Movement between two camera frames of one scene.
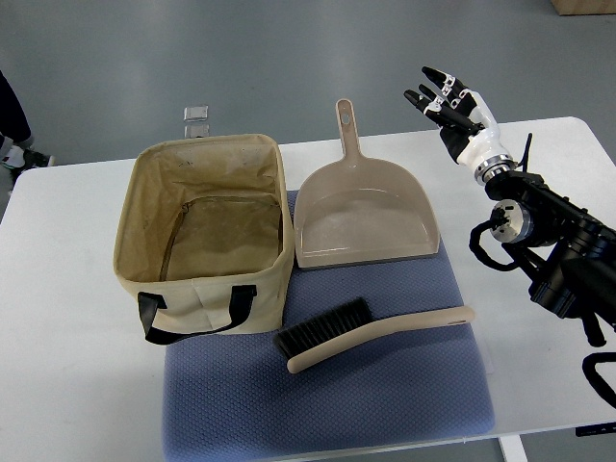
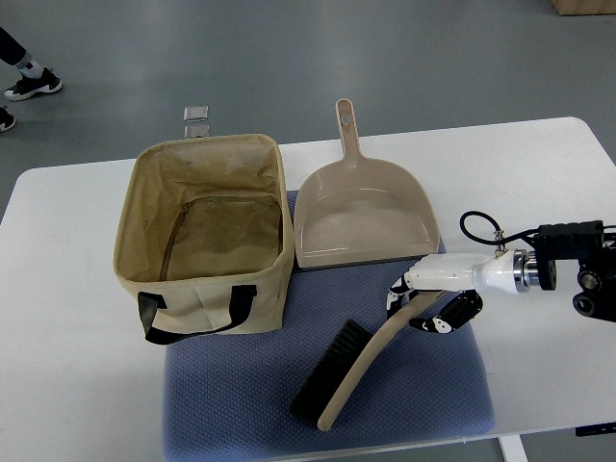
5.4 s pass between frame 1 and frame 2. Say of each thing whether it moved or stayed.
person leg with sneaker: moved
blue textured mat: stayed
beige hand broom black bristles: moved
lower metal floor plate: stayed
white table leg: stayed
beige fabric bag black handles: stayed
